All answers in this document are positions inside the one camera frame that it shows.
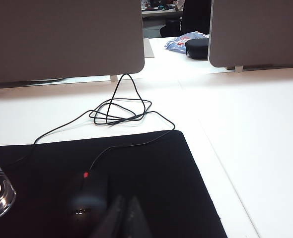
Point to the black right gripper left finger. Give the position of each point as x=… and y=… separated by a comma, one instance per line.
x=111, y=220

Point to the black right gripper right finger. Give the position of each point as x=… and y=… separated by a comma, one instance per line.
x=136, y=220

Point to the tall clear plastic cup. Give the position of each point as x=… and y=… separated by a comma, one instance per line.
x=0, y=198

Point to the black computer mouse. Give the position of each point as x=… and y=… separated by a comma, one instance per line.
x=87, y=198

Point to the black mouse pad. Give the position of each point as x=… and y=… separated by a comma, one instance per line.
x=161, y=186

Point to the blue white plastic package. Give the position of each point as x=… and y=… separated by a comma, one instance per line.
x=176, y=44

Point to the black oval zipper case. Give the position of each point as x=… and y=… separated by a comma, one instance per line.
x=197, y=49

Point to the brown felt desk partition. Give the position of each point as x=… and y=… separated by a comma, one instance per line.
x=62, y=37
x=258, y=32

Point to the person in dark jacket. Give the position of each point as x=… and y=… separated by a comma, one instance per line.
x=196, y=17

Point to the white partition foot bracket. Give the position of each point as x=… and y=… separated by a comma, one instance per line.
x=239, y=69
x=113, y=77

